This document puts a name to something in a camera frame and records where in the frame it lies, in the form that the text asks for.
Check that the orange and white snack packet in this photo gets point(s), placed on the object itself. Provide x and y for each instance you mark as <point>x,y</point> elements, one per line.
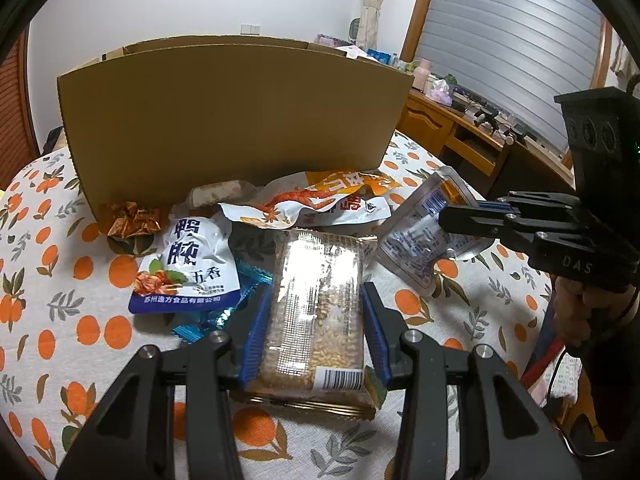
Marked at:
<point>325,195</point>

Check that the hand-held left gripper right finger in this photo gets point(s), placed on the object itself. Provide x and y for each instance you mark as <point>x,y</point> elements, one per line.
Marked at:
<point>376,335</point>

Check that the clear grain bar packet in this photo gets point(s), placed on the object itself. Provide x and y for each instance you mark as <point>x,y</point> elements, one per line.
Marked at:
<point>315,300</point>

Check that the beige nougat packet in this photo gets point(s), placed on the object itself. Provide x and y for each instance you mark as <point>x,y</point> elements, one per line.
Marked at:
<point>220,192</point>

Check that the brown cardboard box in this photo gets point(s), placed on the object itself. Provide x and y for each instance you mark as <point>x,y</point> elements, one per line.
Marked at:
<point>225,120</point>

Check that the pink cup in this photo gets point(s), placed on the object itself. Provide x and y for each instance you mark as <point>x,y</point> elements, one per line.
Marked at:
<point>423,75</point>

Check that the blue foil snack packet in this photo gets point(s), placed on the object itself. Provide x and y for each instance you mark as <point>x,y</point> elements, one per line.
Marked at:
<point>252,280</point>

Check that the orange-brown wrapper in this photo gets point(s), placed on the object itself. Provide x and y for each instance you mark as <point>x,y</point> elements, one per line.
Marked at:
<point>131,220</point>

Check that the grey window blinds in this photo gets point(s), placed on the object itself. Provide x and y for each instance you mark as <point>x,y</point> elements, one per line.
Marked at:
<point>500,35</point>

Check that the hanging cloth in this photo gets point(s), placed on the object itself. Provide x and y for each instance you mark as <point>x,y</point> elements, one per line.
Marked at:
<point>625,55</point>

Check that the wooden slatted wardrobe door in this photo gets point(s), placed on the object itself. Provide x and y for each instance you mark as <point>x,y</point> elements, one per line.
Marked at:
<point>17,110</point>

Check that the white and blue snack packet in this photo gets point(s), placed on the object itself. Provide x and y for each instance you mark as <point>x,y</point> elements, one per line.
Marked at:
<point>190,255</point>

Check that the person's right forearm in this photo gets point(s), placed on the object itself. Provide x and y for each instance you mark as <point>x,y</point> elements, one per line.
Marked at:
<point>610,360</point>

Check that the floral curtain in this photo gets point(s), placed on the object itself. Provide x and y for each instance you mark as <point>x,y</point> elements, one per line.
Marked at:
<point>372,10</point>

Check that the row of small desk items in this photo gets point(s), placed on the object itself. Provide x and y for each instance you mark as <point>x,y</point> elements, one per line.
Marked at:
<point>370,52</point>

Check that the white wall switch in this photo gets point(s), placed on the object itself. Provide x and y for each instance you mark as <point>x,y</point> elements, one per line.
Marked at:
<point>251,29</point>

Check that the wooden desk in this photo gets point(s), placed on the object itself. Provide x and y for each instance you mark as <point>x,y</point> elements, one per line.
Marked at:
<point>425,120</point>

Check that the wooden window frame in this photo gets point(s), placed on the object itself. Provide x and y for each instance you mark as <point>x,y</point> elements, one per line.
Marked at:
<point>420,5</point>

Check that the clear silver snack pouch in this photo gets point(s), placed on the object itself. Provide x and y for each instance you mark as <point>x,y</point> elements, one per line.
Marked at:
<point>415,245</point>

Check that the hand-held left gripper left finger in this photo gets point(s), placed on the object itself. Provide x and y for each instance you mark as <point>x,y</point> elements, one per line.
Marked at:
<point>254,345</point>

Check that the person's right hand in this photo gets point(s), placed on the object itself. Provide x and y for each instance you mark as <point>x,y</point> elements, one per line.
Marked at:
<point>570,310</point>

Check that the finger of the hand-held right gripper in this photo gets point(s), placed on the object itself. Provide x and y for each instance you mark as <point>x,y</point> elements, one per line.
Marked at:
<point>470,224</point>
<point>492,205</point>

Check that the tissue pack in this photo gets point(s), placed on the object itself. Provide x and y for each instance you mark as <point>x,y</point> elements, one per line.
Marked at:
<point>441,91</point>

